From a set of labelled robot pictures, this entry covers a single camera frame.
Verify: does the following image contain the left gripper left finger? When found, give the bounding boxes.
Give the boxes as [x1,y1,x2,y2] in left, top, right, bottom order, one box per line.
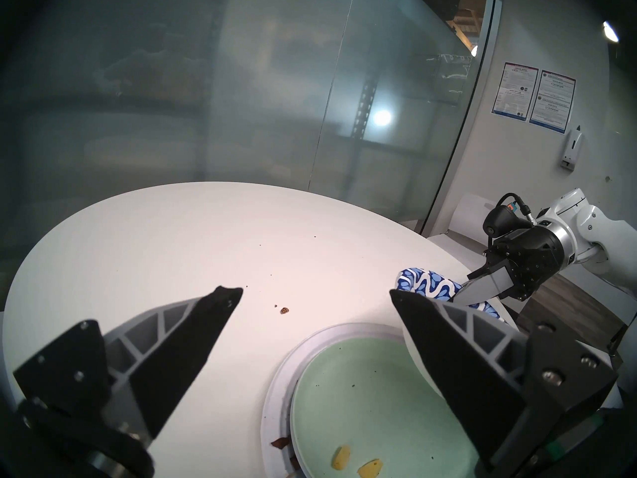
[13,285,244,445]

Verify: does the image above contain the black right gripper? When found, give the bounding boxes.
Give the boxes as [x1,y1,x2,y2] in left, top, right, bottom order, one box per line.
[453,227,567,306]

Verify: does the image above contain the large white paper plate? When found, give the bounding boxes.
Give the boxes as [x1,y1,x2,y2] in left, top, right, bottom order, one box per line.
[261,323,406,478]

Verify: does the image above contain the yellow food bits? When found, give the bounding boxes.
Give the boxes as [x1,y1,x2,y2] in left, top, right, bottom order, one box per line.
[331,445,385,478]

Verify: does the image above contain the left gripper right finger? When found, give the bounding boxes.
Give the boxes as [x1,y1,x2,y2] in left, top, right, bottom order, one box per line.
[390,289,619,473]

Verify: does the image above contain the black right camera cable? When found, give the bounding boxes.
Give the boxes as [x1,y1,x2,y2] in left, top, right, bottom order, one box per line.
[497,193,538,221]

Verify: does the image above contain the white wall dispenser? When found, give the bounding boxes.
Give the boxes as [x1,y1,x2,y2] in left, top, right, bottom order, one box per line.
[561,125,584,171]

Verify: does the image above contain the blue bordered wall poster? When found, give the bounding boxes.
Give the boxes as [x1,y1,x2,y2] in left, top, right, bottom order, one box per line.
[492,62,539,121]
[529,70,577,134]

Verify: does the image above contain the light green plate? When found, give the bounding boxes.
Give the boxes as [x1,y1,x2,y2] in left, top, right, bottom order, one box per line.
[290,337,481,478]

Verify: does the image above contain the brown vegetable and granola scraps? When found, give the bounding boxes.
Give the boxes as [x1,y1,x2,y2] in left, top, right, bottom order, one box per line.
[270,435,302,472]

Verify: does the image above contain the blue patterned paper plate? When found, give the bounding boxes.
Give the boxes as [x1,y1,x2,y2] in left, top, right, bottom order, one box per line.
[396,268,506,323]

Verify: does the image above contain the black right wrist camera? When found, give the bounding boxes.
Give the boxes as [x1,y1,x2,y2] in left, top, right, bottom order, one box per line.
[483,205,533,238]

